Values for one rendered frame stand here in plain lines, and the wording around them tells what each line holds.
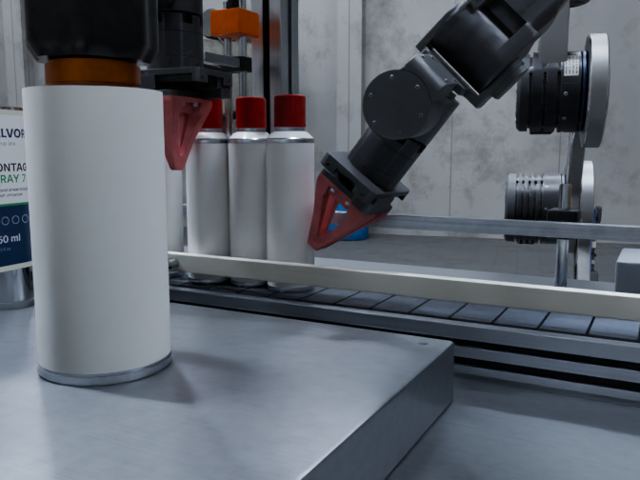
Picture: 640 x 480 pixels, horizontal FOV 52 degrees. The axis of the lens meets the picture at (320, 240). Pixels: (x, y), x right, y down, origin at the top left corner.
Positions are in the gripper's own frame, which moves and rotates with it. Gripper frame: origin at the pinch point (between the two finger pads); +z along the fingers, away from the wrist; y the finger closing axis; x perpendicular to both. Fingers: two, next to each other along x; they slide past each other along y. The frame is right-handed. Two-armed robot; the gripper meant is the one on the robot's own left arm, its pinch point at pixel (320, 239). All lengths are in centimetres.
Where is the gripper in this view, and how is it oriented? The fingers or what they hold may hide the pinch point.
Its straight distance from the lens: 68.8
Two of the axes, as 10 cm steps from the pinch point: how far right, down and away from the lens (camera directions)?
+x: 7.0, 6.6, -2.8
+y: -4.5, 1.0, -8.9
